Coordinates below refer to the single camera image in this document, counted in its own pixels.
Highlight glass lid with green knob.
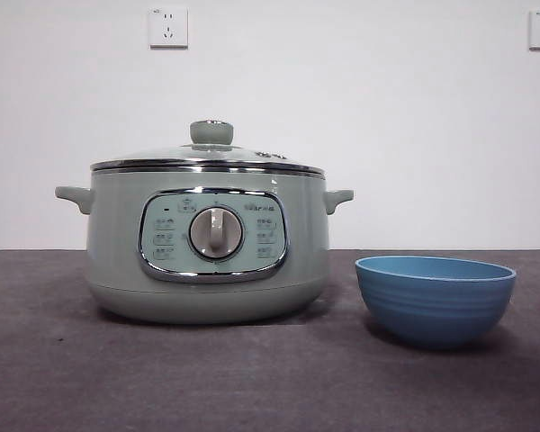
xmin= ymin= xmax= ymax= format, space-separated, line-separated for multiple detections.
xmin=89 ymin=119 xmax=326 ymax=175

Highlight pale green electric steamer pot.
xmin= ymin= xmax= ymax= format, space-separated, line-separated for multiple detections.
xmin=54 ymin=172 xmax=355 ymax=325

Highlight blue ribbed bowl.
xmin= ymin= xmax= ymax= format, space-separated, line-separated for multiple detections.
xmin=354 ymin=255 xmax=518 ymax=352

